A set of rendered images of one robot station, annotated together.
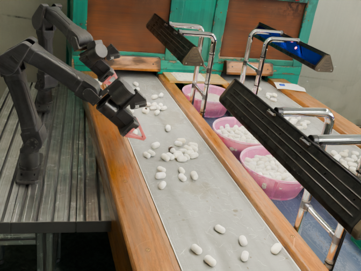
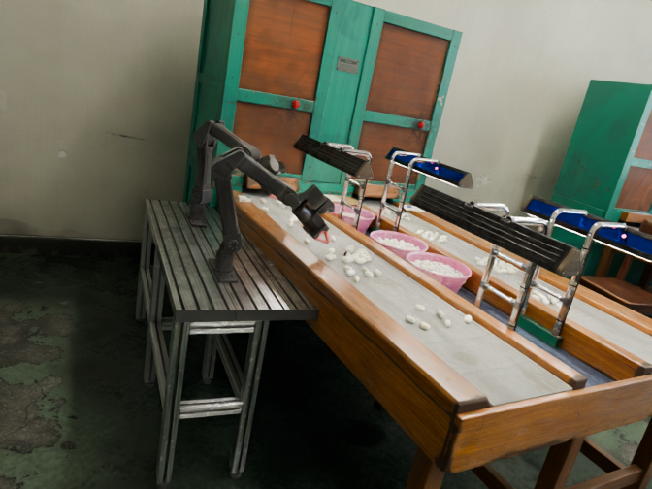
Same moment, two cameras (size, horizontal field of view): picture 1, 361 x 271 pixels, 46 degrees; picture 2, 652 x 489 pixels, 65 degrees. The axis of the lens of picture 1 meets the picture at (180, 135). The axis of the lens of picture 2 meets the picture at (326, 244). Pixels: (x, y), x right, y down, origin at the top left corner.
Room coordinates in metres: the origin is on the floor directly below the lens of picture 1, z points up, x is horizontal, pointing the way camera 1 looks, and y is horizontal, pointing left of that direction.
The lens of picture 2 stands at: (-0.49, 0.49, 1.38)
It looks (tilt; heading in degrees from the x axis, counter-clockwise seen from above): 17 degrees down; 349
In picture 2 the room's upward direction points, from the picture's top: 11 degrees clockwise
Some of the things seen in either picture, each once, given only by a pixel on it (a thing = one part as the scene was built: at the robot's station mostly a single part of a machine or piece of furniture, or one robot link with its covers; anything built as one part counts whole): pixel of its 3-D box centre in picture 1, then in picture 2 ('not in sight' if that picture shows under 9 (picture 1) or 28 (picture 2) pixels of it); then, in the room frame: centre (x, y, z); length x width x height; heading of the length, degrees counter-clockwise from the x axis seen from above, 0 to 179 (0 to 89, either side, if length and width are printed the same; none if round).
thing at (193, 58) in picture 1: (171, 35); (330, 154); (1.80, 0.10, 1.08); 0.62 x 0.08 x 0.07; 20
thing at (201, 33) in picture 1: (184, 77); (338, 193); (1.82, 0.02, 0.90); 0.20 x 0.19 x 0.45; 20
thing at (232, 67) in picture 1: (248, 68); (377, 190); (2.42, -0.33, 0.83); 0.30 x 0.06 x 0.07; 110
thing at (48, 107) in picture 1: (44, 95); (196, 211); (1.84, 0.65, 0.71); 0.20 x 0.07 x 0.08; 15
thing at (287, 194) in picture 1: (273, 173); (436, 274); (1.38, -0.36, 0.72); 0.27 x 0.27 x 0.10
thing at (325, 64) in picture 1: (288, 43); (426, 165); (1.99, -0.43, 1.08); 0.62 x 0.08 x 0.07; 20
